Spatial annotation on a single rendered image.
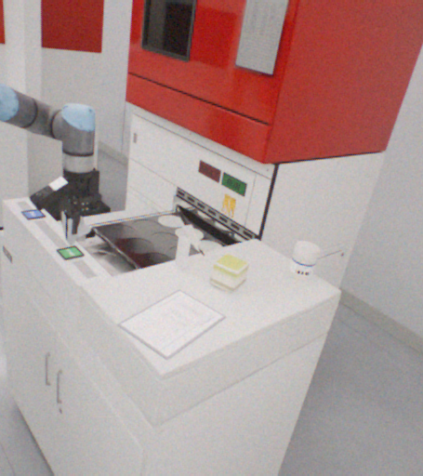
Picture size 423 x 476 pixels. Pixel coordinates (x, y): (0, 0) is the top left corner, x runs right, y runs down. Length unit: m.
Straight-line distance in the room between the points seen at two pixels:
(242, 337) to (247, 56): 0.81
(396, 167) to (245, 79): 1.61
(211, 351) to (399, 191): 2.06
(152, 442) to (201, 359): 0.21
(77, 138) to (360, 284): 2.34
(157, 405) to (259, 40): 0.99
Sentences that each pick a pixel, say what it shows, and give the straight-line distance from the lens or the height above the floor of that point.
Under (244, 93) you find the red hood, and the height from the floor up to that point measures 1.40.
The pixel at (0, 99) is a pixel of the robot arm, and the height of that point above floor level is 1.37.
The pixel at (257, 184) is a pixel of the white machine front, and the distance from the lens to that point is 1.42.
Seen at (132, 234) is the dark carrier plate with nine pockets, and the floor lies 0.90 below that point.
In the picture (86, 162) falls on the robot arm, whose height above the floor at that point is 1.23.
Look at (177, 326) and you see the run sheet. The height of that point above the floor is 0.97.
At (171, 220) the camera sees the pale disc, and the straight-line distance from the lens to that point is 1.63.
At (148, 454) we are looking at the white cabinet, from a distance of 1.06.
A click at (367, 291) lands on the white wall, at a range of 3.05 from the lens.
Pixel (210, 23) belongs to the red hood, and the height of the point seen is 1.57.
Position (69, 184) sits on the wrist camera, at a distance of 1.13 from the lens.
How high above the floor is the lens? 1.58
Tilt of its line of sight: 26 degrees down
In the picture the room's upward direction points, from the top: 10 degrees clockwise
